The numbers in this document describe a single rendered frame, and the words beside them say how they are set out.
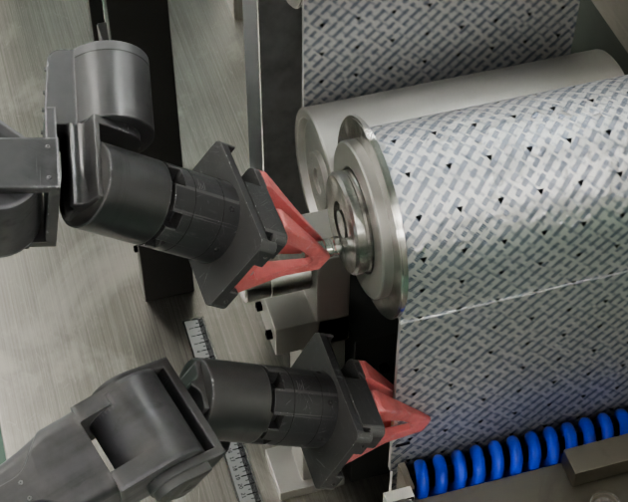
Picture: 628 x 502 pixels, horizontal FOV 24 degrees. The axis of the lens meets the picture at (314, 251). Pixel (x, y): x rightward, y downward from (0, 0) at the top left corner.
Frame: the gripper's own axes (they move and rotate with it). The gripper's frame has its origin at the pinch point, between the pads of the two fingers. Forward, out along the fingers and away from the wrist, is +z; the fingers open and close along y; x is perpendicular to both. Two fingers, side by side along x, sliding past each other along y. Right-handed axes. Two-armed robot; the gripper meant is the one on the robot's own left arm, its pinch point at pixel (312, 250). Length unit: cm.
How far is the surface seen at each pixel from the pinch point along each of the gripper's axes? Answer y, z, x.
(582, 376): 7.7, 24.4, 1.4
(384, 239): 4.8, -0.6, 6.2
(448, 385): 7.1, 13.5, -3.3
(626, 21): -22.5, 33.9, 18.0
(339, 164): -4.3, 0.6, 4.9
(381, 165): 1.7, -2.4, 9.7
